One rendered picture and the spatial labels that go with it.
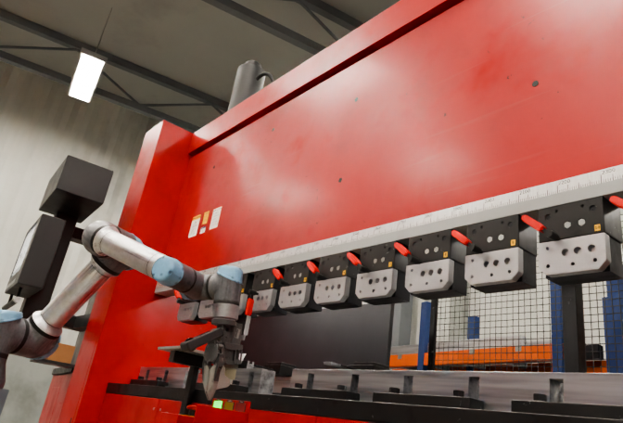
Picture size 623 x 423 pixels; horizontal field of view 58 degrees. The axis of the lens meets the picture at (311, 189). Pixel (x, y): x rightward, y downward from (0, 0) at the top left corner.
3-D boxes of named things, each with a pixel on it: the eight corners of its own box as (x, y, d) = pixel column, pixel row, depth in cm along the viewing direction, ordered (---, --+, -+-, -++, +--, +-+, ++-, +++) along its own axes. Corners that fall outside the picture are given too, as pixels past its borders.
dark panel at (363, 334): (228, 399, 298) (244, 317, 316) (232, 399, 299) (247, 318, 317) (381, 413, 215) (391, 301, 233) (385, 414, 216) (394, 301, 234)
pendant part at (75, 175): (-4, 321, 301) (48, 180, 335) (44, 331, 313) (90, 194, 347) (9, 313, 261) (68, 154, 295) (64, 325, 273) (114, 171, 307)
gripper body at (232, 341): (241, 366, 154) (246, 322, 158) (213, 364, 149) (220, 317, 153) (227, 366, 159) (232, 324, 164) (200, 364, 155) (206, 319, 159)
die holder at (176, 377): (135, 387, 269) (140, 366, 273) (146, 389, 272) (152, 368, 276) (183, 390, 232) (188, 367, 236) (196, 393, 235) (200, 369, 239)
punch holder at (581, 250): (538, 275, 125) (537, 208, 132) (558, 286, 129) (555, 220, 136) (606, 267, 114) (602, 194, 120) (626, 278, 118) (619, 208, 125)
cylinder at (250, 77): (218, 129, 320) (234, 63, 339) (251, 146, 333) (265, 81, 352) (247, 111, 297) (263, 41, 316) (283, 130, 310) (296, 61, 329)
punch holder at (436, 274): (403, 292, 154) (408, 237, 161) (424, 301, 159) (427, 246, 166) (448, 287, 143) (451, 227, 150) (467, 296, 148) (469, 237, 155)
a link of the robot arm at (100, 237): (78, 206, 177) (182, 253, 150) (103, 219, 186) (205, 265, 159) (58, 238, 174) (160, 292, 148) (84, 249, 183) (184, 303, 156)
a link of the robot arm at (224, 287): (225, 271, 169) (249, 270, 165) (220, 307, 165) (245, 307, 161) (210, 264, 162) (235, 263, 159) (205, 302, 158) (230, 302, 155)
